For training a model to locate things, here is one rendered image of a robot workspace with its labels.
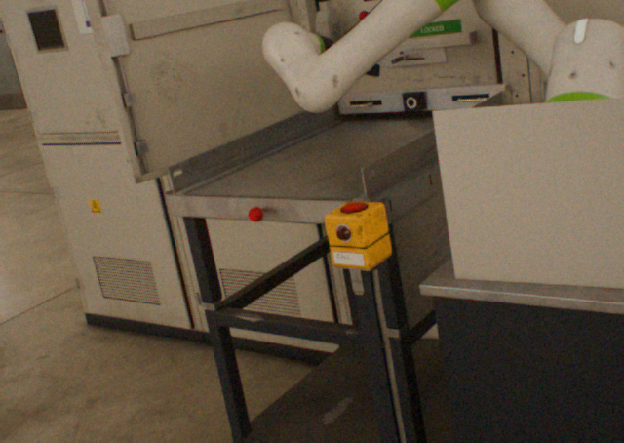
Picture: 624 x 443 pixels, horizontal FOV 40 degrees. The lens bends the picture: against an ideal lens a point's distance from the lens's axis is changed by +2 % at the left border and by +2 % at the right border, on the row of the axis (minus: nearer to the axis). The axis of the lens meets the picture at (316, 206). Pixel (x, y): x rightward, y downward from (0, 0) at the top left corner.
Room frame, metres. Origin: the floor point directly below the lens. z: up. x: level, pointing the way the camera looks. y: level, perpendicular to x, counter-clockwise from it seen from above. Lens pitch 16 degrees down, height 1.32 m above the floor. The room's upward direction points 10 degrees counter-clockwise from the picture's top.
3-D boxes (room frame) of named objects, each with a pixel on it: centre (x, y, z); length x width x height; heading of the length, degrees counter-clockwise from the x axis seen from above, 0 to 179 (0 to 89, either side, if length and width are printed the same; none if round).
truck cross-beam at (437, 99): (2.36, -0.34, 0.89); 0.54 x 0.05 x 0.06; 51
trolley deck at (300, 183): (2.05, -0.10, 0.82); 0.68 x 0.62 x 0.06; 141
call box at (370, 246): (1.40, -0.06, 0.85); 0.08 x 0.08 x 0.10; 51
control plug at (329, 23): (2.43, -0.13, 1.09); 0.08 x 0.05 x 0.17; 141
